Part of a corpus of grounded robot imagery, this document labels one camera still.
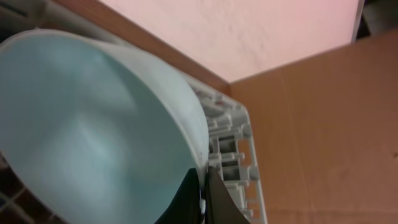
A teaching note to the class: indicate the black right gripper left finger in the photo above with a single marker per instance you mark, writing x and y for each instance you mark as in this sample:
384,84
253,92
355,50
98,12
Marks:
185,206

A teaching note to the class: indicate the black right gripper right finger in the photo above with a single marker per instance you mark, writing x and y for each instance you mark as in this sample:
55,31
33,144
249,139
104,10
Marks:
220,208

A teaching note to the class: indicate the grey dishwasher rack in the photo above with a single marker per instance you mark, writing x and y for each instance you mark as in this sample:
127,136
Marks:
228,121

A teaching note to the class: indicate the blue bowl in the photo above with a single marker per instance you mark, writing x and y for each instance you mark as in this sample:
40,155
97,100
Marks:
98,132

